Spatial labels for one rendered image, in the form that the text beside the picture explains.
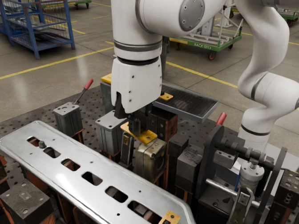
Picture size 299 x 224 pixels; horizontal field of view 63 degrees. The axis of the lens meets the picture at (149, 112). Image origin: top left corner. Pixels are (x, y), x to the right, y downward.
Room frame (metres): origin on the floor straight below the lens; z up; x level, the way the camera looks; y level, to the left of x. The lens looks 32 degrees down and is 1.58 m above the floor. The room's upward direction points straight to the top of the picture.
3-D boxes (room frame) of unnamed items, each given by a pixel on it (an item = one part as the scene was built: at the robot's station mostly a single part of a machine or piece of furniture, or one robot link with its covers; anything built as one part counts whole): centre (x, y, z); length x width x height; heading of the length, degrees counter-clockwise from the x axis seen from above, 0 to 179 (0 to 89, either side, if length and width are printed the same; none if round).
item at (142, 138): (0.43, 0.02, 1.26); 0.08 x 0.04 x 0.01; 47
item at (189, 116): (0.77, -0.05, 1.16); 0.37 x 0.14 x 0.02; 54
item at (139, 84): (0.43, 0.02, 1.38); 0.10 x 0.07 x 0.11; 137
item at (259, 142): (0.83, -0.44, 0.89); 0.19 x 0.19 x 0.18
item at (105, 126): (0.69, 0.13, 0.90); 0.13 x 0.10 x 0.41; 144
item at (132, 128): (0.41, 0.04, 1.29); 0.03 x 0.03 x 0.07; 47
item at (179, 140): (0.60, -0.09, 0.90); 0.05 x 0.05 x 0.40; 54
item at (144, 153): (0.59, 0.00, 0.89); 0.13 x 0.11 x 0.38; 144
